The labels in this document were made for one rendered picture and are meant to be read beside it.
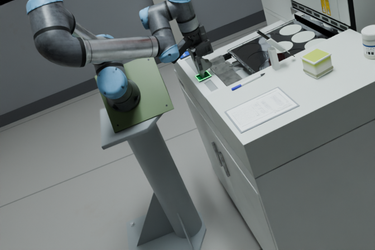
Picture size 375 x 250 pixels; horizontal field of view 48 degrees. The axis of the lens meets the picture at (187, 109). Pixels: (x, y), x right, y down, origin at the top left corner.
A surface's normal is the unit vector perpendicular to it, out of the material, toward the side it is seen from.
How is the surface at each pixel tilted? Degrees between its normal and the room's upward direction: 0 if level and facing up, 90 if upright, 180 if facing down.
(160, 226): 90
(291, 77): 0
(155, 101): 44
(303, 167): 90
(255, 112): 0
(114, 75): 52
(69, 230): 0
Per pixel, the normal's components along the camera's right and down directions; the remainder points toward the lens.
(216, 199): -0.32, -0.79
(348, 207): 0.30, 0.44
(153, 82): -0.08, -0.22
